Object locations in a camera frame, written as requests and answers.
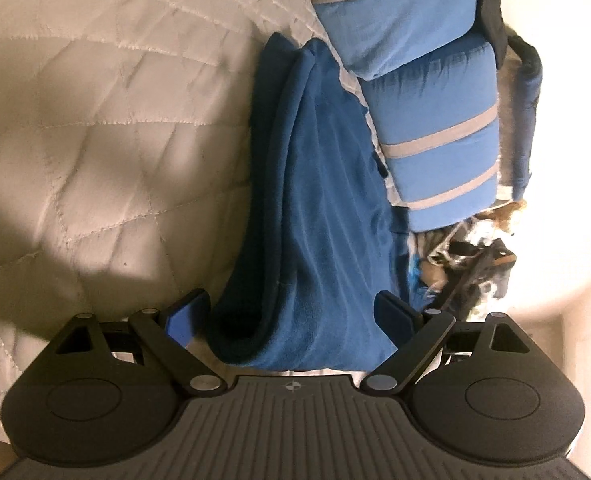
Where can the quilted grey bedspread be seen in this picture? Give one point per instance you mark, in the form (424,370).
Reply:
(100,110)

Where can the blue striped pillow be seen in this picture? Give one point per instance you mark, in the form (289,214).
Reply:
(400,20)
(435,120)

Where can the long navy cloth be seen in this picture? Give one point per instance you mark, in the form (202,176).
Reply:
(525,110)

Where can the brown teddy bear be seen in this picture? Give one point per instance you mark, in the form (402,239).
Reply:
(505,212)

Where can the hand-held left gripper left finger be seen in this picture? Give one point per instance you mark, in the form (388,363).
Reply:
(190,317)

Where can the blue sweatshirt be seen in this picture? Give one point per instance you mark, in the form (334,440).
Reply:
(320,220)

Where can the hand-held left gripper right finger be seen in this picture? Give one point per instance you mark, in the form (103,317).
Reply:
(395,317)

